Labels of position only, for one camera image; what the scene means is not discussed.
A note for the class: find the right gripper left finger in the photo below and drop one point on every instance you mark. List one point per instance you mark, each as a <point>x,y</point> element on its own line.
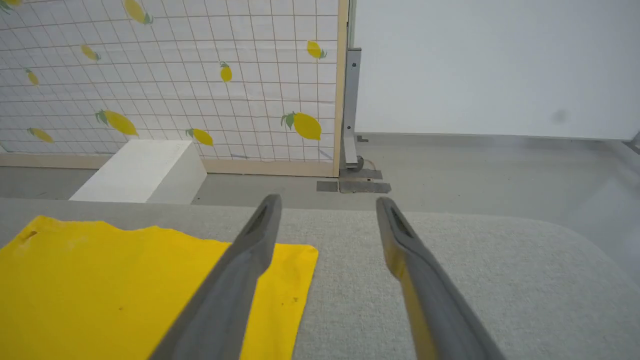
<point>235,290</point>

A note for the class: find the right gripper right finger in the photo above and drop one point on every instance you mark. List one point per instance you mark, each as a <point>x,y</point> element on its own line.
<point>435,310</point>

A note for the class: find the yellow t-shirt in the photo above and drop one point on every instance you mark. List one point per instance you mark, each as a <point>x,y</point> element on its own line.
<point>100,290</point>

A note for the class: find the small dark floor plate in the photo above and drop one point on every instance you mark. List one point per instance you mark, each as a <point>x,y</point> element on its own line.
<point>327,186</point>

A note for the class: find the large dark floor plate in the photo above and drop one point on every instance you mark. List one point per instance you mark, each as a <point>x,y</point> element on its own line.
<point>365,186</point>

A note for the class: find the white rectangular box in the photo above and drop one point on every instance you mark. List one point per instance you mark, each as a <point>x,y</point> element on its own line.
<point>140,170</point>

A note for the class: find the lemon print partition screen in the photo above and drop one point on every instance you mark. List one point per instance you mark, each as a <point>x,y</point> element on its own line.
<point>200,50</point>

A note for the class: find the small black wall bracket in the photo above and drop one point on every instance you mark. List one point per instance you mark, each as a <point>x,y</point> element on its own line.
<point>362,139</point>

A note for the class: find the grey metal partition post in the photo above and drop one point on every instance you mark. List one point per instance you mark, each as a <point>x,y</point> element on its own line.
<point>351,100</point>

